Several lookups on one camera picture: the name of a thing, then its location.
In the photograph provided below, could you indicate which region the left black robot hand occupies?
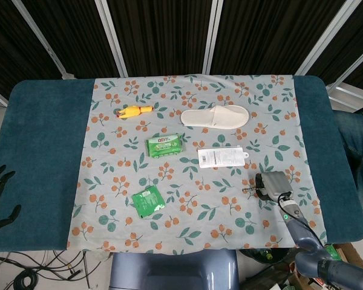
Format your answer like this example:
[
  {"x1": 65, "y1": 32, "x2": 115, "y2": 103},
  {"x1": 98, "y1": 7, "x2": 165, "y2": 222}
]
[{"x1": 0, "y1": 164, "x2": 22, "y2": 234}]

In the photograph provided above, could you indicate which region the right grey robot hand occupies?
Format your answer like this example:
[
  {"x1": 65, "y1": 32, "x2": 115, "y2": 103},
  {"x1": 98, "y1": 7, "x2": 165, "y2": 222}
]
[{"x1": 243, "y1": 171, "x2": 293, "y2": 202}]

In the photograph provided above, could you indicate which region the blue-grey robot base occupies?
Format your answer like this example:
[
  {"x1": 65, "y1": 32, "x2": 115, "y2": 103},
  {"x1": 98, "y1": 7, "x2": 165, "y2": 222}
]
[{"x1": 109, "y1": 250, "x2": 240, "y2": 290}]

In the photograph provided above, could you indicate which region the teal fabric table cover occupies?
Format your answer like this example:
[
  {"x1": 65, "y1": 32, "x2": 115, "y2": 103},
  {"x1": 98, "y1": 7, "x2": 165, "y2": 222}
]
[{"x1": 0, "y1": 75, "x2": 363, "y2": 254}]

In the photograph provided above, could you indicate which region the white flat retail package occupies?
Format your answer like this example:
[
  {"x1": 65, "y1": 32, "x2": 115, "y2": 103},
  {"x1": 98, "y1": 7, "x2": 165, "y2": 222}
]
[{"x1": 197, "y1": 146, "x2": 249, "y2": 169}]

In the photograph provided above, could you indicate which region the floral grey tablecloth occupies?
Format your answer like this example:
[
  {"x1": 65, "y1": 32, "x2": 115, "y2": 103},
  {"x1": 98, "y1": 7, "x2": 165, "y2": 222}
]
[{"x1": 66, "y1": 73, "x2": 328, "y2": 254}]

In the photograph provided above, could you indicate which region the white fabric slipper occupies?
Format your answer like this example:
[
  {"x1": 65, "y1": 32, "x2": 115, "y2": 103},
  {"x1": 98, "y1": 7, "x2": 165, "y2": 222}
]
[{"x1": 180, "y1": 105, "x2": 250, "y2": 129}]

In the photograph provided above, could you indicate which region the blue jeans leg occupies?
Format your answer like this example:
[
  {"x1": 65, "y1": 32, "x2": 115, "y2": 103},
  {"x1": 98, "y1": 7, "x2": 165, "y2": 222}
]
[{"x1": 332, "y1": 110, "x2": 363, "y2": 212}]

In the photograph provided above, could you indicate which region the green wet wipes pack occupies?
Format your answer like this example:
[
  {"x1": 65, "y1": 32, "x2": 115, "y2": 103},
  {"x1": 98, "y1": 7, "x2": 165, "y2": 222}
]
[{"x1": 145, "y1": 134, "x2": 185, "y2": 158}]

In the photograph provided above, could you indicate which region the green foil sachet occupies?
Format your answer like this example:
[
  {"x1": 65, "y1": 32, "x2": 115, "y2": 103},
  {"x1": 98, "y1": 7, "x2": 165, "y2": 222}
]
[{"x1": 131, "y1": 185, "x2": 165, "y2": 219}]

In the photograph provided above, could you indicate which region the black fabric screen panel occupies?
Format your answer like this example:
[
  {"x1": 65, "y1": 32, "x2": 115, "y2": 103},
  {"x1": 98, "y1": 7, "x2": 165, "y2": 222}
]
[
  {"x1": 107, "y1": 0, "x2": 214, "y2": 77},
  {"x1": 210, "y1": 0, "x2": 350, "y2": 76},
  {"x1": 21, "y1": 0, "x2": 122, "y2": 78},
  {"x1": 0, "y1": 0, "x2": 64, "y2": 100}
]

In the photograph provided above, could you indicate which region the yellow rubber chicken toy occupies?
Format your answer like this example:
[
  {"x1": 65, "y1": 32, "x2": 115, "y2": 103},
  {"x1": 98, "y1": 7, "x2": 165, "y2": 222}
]
[{"x1": 115, "y1": 105, "x2": 155, "y2": 120}]

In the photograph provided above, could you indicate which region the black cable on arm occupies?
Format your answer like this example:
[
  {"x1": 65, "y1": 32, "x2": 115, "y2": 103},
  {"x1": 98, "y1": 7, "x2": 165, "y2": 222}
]
[{"x1": 277, "y1": 193, "x2": 325, "y2": 247}]

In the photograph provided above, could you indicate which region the black floor cables bundle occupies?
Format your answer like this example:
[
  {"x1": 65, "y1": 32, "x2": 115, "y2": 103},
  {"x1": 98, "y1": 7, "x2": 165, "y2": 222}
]
[{"x1": 0, "y1": 250, "x2": 110, "y2": 290}]

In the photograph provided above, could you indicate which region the aluminium screen frame post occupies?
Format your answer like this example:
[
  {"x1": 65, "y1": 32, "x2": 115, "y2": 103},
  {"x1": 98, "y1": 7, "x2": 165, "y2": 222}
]
[
  {"x1": 201, "y1": 0, "x2": 224, "y2": 75},
  {"x1": 325, "y1": 42, "x2": 363, "y2": 91},
  {"x1": 295, "y1": 0, "x2": 358, "y2": 76},
  {"x1": 93, "y1": 0, "x2": 129, "y2": 77},
  {"x1": 11, "y1": 0, "x2": 76, "y2": 80}
]

